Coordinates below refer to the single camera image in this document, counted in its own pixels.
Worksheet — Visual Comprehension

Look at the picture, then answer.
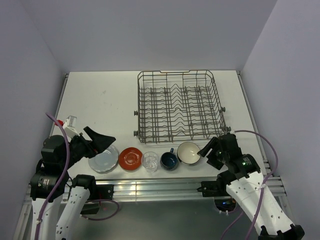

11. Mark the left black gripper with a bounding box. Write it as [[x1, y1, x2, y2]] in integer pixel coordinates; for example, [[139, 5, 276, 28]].
[[60, 125, 115, 168]]

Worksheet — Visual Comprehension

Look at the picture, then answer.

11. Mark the cream bowl with dark exterior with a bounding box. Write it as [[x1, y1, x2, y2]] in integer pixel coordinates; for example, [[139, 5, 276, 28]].
[[177, 141, 201, 166]]

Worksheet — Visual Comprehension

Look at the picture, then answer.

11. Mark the pale blue scalloped plate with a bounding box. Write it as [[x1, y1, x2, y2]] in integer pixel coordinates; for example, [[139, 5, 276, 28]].
[[88, 145, 119, 173]]

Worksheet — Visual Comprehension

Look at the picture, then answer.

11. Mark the dark blue mug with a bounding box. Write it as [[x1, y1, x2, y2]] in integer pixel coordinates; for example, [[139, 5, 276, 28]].
[[160, 148, 179, 171]]

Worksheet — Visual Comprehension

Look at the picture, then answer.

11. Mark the clear faceted glass tumbler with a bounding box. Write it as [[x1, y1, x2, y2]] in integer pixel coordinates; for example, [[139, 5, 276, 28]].
[[141, 151, 160, 173]]

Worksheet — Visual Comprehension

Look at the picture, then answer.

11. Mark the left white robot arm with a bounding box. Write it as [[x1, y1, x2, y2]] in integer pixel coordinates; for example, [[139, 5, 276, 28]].
[[30, 126, 116, 240]]

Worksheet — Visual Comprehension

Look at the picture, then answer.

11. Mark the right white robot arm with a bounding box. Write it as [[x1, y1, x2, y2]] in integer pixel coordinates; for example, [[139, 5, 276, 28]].
[[197, 133, 305, 240]]

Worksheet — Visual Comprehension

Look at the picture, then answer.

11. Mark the orange-red saucer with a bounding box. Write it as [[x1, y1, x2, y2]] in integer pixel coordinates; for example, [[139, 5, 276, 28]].
[[118, 147, 143, 171]]

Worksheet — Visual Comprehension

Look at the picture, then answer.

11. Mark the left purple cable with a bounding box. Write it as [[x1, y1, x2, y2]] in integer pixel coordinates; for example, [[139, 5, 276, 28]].
[[34, 112, 121, 240]]

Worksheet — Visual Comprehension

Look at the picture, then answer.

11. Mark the purple cable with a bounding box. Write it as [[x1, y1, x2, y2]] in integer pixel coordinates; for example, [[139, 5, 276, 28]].
[[220, 129, 279, 240], [34, 112, 121, 240]]

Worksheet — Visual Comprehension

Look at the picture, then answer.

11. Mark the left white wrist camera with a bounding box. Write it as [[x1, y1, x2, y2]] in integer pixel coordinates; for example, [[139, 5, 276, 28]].
[[58, 115, 79, 139]]

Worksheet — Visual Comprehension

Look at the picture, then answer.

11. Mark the right black base bracket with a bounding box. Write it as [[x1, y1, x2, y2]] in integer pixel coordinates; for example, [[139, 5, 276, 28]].
[[196, 180, 229, 198]]

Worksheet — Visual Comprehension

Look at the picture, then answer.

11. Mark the black base bracket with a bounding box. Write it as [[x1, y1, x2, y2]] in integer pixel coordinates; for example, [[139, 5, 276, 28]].
[[80, 184, 114, 215], [196, 180, 229, 198]]

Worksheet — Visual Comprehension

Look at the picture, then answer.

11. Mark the grey wire dish rack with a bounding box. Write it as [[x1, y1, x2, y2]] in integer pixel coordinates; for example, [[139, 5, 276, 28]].
[[133, 70, 231, 144]]

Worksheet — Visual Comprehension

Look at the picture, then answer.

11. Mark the left black base bracket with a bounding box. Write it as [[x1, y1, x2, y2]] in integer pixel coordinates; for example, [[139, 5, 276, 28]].
[[80, 184, 114, 215]]

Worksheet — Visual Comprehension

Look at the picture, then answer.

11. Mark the aluminium mounting rail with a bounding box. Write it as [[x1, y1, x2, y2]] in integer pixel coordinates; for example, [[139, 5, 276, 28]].
[[24, 159, 287, 206]]

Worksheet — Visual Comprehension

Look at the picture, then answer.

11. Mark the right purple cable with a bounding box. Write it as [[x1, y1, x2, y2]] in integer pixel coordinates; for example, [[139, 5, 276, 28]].
[[220, 129, 279, 240]]

